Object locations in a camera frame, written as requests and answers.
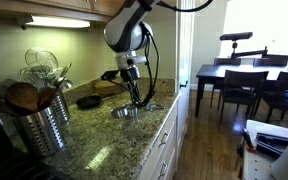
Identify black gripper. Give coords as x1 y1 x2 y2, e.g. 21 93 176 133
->
119 64 143 107

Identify medium silver measuring cup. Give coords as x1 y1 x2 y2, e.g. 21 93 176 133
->
126 104 139 119

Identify small silver measuring cup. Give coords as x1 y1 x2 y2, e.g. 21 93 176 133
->
143 102 166 112

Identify round wooden board stack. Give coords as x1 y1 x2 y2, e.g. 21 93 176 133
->
94 79 123 98

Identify black cast iron skillet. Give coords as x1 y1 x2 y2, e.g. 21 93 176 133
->
75 93 117 110

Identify white door panel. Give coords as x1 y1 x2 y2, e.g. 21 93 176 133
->
175 0 197 148

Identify wooden lower cabinet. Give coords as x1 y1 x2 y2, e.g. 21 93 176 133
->
137 98 180 180

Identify metal serving spoon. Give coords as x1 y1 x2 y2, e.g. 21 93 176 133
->
52 62 73 88

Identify perforated steel utensil holder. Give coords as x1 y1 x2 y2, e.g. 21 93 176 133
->
12 106 65 158
50 89 71 125

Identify dark wooden dining table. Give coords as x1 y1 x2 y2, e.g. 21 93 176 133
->
195 60 288 118

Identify plain wooden spoon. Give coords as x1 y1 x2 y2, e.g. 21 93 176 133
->
37 85 58 111

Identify wooden upper cabinets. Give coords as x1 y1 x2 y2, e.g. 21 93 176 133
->
0 0 128 23

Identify under-cabinet light bar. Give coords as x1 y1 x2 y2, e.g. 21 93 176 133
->
17 14 92 30

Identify slotted wooden spoon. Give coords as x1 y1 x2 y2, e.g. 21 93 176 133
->
4 82 40 114

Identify black orange bar clamp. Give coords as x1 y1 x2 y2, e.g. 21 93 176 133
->
236 128 256 180

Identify bright window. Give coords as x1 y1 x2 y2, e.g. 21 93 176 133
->
221 0 288 58

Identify black flat case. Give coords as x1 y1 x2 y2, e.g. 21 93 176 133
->
254 131 288 158

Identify robot mounting cart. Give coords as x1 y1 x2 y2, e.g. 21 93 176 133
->
242 119 288 180

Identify metal drawer handle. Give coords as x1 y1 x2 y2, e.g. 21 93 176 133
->
157 160 169 180
158 130 170 148

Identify metal wire skimmer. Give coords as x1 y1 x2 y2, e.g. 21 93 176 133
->
17 66 47 89

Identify black stereo camera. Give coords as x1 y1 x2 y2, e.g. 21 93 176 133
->
219 31 254 42

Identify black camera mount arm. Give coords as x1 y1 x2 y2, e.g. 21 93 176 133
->
229 40 288 62

